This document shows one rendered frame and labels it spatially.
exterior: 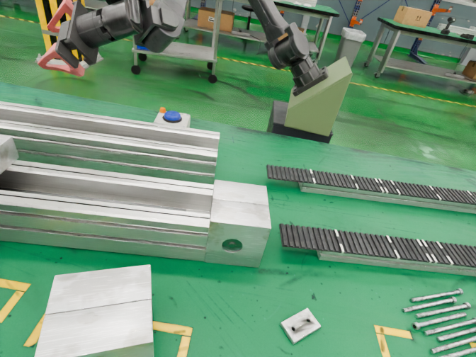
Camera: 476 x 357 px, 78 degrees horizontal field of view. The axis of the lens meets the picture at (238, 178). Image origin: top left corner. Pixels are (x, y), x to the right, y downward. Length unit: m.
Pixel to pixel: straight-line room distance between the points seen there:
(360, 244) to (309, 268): 0.10
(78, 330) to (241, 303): 0.22
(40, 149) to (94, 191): 0.19
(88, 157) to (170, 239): 0.27
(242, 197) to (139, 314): 0.23
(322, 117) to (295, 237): 0.51
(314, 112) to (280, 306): 0.62
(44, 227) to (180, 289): 0.22
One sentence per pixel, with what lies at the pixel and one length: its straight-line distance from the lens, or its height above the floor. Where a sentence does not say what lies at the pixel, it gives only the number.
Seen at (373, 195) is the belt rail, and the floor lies 0.79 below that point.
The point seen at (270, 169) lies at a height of 0.81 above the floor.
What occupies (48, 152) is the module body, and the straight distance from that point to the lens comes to 0.70.
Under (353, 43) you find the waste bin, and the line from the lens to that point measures 5.48.
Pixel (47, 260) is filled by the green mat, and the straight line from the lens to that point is 0.53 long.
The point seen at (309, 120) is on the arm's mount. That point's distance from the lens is 0.95.
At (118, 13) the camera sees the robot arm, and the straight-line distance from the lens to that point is 0.62.
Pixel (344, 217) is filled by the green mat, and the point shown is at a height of 0.78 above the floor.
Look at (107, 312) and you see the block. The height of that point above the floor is 0.87.
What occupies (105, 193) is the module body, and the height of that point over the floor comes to 0.84.
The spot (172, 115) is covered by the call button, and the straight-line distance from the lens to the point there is 0.74.
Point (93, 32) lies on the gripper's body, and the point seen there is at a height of 1.03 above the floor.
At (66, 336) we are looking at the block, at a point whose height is 0.87.
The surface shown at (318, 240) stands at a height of 0.81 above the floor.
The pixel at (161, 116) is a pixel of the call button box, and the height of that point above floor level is 0.84.
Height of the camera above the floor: 1.18
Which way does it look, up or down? 36 degrees down
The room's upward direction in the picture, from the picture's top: 11 degrees clockwise
